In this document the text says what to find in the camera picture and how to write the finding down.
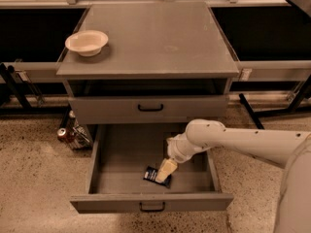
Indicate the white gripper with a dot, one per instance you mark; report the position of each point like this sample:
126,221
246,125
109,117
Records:
175,149

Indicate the dark blue snack bar wrapper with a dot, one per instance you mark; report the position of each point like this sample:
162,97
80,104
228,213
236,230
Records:
150,176

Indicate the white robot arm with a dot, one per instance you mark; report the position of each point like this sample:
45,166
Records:
289,150

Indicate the open grey drawer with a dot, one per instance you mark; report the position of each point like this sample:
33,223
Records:
121,154

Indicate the closed grey drawer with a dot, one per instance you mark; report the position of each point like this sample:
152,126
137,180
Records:
104,109

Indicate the grey drawer cabinet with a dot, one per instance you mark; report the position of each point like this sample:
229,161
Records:
154,49

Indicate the black table leg right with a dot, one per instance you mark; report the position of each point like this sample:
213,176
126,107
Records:
250,111

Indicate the dark bottle on floor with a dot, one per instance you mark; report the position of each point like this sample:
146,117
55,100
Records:
71,121

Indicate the red soda can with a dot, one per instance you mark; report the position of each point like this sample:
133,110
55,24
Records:
62,134

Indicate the white bowl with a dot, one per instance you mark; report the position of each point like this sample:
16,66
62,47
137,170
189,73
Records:
87,43

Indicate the black stand left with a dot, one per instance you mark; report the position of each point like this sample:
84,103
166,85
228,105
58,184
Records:
12,85

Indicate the black lower drawer handle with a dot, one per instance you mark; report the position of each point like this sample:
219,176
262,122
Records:
152,207

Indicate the black drawer handle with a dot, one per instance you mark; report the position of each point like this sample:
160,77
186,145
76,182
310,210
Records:
152,207
146,110

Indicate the black upper drawer handle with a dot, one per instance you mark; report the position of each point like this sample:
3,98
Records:
146,110

